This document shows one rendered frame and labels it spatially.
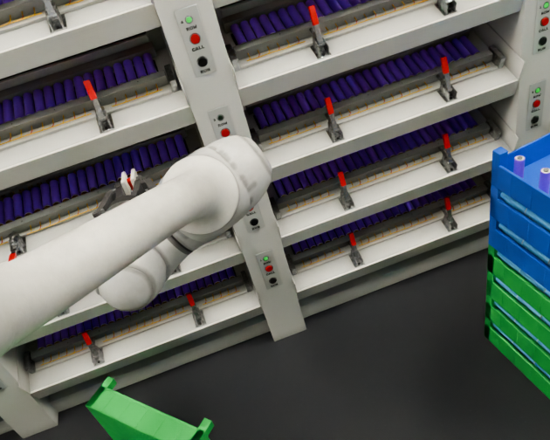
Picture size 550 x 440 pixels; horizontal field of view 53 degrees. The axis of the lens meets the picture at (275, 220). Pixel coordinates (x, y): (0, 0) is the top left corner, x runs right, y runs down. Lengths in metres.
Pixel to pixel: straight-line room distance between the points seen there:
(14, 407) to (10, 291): 1.12
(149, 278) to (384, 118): 0.70
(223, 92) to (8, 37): 0.37
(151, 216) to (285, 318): 0.94
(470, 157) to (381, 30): 0.43
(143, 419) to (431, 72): 0.98
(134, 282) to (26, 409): 0.90
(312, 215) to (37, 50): 0.68
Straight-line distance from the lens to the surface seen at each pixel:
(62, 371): 1.51
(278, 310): 1.44
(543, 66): 1.38
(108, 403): 1.33
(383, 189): 1.35
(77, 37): 1.01
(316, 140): 1.20
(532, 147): 1.17
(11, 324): 0.45
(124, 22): 1.00
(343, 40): 1.14
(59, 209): 1.22
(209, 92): 1.06
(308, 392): 1.42
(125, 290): 0.73
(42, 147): 1.11
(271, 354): 1.50
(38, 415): 1.60
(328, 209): 1.31
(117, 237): 0.54
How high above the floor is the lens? 1.19
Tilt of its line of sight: 39 degrees down
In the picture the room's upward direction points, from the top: 16 degrees counter-clockwise
